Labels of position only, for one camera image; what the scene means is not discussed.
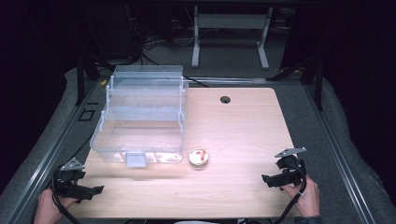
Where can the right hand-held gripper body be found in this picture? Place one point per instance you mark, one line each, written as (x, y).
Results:
(292, 169)

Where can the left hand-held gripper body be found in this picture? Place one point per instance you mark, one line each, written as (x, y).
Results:
(67, 183)

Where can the clear plastic tiered storage box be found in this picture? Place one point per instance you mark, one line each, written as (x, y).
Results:
(140, 137)

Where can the person's left hand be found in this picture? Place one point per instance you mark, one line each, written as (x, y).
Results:
(46, 208)

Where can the person's right hand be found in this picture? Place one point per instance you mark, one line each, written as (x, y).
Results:
(308, 199)

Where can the black metal stand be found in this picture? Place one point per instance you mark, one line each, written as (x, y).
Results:
(85, 67)
(311, 71)

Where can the small yellow plug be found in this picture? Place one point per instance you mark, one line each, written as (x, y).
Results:
(103, 83)

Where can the grey aluminium rail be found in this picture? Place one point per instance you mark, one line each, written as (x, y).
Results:
(46, 158)
(337, 149)

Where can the white metal table frame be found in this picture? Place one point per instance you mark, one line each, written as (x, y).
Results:
(230, 21)

